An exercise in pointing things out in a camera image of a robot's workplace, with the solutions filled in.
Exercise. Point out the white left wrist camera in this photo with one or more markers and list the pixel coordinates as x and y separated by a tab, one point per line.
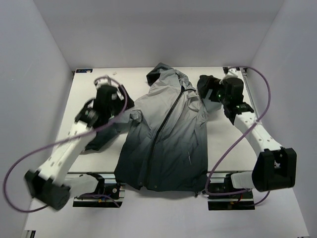
102	81

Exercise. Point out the aluminium right table rail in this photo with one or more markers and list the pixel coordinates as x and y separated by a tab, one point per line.
246	82

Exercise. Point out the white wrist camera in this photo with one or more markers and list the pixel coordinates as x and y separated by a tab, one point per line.
102	81
230	72

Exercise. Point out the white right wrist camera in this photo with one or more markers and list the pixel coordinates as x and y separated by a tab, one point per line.
230	72

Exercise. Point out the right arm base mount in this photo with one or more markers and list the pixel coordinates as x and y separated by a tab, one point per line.
219	183

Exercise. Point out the aluminium front table rail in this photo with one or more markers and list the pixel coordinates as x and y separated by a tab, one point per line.
215	175

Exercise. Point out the grey gradient zip jacket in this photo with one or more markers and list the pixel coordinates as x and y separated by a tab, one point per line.
166	148

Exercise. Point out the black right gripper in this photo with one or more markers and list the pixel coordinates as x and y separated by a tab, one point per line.
215	84

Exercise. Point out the left blue table label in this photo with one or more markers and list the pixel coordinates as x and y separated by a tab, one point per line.
86	70

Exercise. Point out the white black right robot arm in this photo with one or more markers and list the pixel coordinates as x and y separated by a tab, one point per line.
275	167

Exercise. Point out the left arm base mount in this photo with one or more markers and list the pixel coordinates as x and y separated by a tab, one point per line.
111	196

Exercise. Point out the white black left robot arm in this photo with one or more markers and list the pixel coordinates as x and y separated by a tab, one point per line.
48	182

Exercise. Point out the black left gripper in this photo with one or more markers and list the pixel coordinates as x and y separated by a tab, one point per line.
121	103

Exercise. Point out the aluminium table rail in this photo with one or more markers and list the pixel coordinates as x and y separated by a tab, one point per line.
215	175
246	82

